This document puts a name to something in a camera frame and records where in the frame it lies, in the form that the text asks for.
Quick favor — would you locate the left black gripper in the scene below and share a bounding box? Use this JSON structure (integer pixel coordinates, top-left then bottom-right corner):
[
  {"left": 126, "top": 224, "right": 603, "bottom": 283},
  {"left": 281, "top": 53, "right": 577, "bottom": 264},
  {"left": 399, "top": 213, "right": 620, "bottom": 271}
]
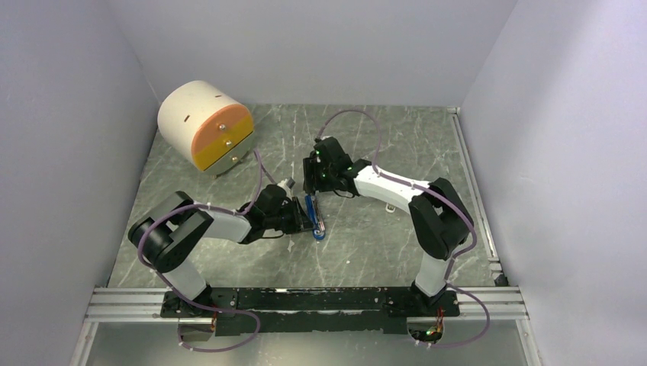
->
[{"left": 264, "top": 197, "right": 316, "bottom": 235}]

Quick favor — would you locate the blue black stapler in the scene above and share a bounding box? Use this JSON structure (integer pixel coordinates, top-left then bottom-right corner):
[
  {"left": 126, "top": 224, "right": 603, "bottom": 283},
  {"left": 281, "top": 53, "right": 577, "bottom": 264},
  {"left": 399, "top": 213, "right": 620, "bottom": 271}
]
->
[{"left": 305, "top": 194, "right": 326, "bottom": 240}]

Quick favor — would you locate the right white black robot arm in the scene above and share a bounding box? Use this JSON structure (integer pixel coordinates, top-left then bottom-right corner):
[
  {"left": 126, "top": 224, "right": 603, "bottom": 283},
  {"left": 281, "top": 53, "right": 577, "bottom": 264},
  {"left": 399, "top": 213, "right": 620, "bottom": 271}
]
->
[{"left": 303, "top": 136, "right": 475, "bottom": 316}]

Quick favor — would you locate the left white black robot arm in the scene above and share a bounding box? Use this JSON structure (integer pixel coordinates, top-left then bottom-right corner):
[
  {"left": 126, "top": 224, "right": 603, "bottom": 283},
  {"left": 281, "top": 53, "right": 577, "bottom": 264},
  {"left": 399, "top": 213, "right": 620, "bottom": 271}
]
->
[{"left": 127, "top": 184, "right": 314, "bottom": 317}]

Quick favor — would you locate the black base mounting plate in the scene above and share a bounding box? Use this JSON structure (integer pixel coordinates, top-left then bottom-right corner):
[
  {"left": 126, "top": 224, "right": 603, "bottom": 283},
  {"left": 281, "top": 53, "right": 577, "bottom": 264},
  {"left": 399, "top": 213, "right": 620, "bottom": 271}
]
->
[{"left": 159, "top": 287, "right": 460, "bottom": 336}]

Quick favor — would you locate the round white orange drawer box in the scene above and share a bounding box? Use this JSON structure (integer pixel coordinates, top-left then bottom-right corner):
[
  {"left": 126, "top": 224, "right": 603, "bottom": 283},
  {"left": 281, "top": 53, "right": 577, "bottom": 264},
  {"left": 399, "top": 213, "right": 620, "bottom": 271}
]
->
[{"left": 157, "top": 80, "right": 255, "bottom": 176}]

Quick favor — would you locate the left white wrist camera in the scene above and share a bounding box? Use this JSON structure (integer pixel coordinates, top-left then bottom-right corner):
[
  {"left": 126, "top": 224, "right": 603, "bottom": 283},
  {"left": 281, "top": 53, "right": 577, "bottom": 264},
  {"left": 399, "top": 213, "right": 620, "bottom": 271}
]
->
[{"left": 278, "top": 178, "right": 295, "bottom": 195}]

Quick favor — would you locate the right side aluminium rail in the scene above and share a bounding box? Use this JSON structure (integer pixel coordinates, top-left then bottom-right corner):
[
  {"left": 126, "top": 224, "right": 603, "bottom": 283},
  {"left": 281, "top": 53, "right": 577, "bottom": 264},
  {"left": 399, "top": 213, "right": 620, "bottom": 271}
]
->
[{"left": 447, "top": 107, "right": 510, "bottom": 287}]

